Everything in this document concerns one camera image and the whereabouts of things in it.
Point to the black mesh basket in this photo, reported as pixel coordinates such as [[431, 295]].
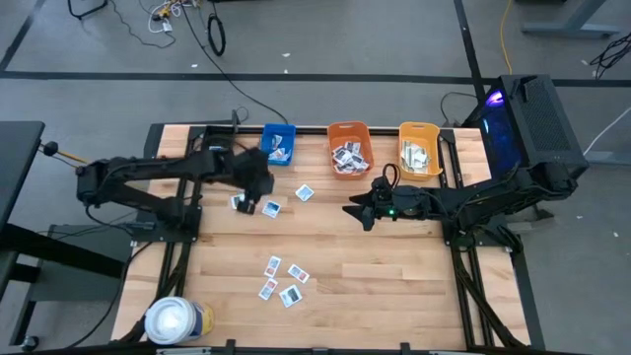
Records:
[[219, 130]]

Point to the grey desk foot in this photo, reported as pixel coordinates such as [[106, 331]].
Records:
[[611, 158]]

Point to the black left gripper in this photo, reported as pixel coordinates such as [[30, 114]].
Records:
[[256, 177]]

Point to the packets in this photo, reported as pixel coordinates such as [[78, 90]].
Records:
[[342, 158]]

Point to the blue plastic bin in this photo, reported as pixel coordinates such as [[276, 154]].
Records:
[[286, 130]]

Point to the white canister with yellow label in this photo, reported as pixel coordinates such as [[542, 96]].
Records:
[[170, 320]]

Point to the black computer tower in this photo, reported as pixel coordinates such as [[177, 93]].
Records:
[[547, 118]]

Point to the yellow plastic bin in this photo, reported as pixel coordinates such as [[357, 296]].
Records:
[[419, 129]]

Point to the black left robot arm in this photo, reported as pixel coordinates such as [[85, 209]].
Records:
[[148, 170]]

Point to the grey desk leg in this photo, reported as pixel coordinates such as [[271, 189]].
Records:
[[572, 27]]

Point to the black desk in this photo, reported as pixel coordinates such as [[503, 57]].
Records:
[[20, 158]]

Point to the white packet with boxed print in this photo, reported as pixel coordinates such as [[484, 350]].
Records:
[[287, 156]]

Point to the plain white bandage wrapper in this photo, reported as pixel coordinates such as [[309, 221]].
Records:
[[418, 159]]

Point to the orange plastic bin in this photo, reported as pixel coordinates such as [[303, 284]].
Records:
[[350, 130]]

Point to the black floor stand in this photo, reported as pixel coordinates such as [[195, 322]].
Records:
[[79, 15]]

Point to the white blue alcohol pad packet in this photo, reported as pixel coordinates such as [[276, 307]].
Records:
[[304, 192], [215, 147], [271, 208]]

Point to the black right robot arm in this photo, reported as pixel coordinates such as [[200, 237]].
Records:
[[493, 194]]

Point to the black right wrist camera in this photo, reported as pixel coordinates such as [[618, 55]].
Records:
[[380, 185]]

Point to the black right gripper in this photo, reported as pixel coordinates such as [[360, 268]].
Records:
[[399, 204]]

